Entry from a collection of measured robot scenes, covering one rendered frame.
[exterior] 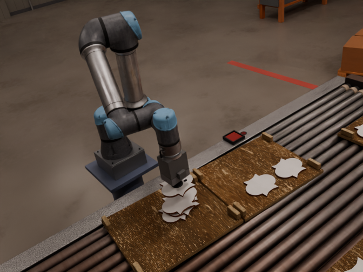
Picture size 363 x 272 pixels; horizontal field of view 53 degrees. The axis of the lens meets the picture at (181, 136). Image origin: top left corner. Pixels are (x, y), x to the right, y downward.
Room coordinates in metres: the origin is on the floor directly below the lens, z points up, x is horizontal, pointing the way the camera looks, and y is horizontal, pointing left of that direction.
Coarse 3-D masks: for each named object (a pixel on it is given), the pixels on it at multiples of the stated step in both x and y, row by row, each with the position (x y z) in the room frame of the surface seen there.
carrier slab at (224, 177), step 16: (256, 144) 1.34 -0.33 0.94; (272, 144) 1.32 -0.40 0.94; (224, 160) 1.26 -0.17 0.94; (240, 160) 1.24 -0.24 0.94; (256, 160) 1.23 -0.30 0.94; (272, 160) 1.21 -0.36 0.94; (304, 160) 1.17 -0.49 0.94; (208, 176) 1.17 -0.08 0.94; (224, 176) 1.16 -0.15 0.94; (240, 176) 1.14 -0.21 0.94; (304, 176) 1.08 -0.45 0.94; (224, 192) 1.06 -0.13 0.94; (240, 192) 1.05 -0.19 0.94; (272, 192) 1.02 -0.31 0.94; (288, 192) 1.01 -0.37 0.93; (256, 208) 0.95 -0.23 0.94
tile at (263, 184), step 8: (256, 176) 1.11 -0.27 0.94; (264, 176) 1.11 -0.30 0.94; (272, 176) 1.10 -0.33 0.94; (248, 184) 1.08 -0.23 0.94; (256, 184) 1.07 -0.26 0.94; (264, 184) 1.06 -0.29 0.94; (272, 184) 1.06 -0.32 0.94; (248, 192) 1.03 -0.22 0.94; (256, 192) 1.03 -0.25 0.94; (264, 192) 1.02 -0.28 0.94
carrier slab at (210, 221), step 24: (120, 216) 1.03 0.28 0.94; (144, 216) 1.01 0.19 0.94; (192, 216) 0.96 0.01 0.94; (216, 216) 0.94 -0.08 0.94; (120, 240) 0.91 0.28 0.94; (144, 240) 0.89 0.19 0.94; (168, 240) 0.87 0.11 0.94; (192, 240) 0.85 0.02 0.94; (144, 264) 0.79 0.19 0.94; (168, 264) 0.77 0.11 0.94
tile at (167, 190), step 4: (188, 176) 1.06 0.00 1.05; (188, 180) 1.04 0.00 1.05; (192, 180) 1.04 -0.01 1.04; (160, 184) 1.04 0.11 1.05; (164, 184) 1.04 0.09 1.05; (168, 184) 1.04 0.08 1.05; (184, 184) 1.02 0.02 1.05; (188, 184) 1.02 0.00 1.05; (192, 184) 1.01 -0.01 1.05; (164, 188) 1.02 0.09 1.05; (168, 188) 1.01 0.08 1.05; (172, 188) 1.01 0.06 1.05; (176, 188) 1.01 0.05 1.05; (180, 188) 1.00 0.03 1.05; (184, 188) 1.00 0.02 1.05; (188, 188) 1.00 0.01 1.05; (164, 192) 1.00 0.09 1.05; (168, 192) 0.99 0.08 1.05; (172, 192) 0.99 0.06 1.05; (176, 192) 0.99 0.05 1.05; (180, 192) 0.98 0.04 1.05; (184, 192) 0.98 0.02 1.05; (168, 196) 0.97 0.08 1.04; (172, 196) 0.97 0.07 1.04
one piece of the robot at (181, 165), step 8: (160, 152) 1.00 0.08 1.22; (184, 152) 1.03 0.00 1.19; (160, 160) 1.00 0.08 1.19; (168, 160) 0.99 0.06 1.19; (176, 160) 1.00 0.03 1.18; (184, 160) 1.02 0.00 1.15; (160, 168) 1.02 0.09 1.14; (168, 168) 0.98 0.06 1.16; (176, 168) 1.00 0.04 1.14; (184, 168) 1.02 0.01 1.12; (168, 176) 0.99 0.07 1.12; (176, 176) 0.99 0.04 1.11; (184, 176) 1.00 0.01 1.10
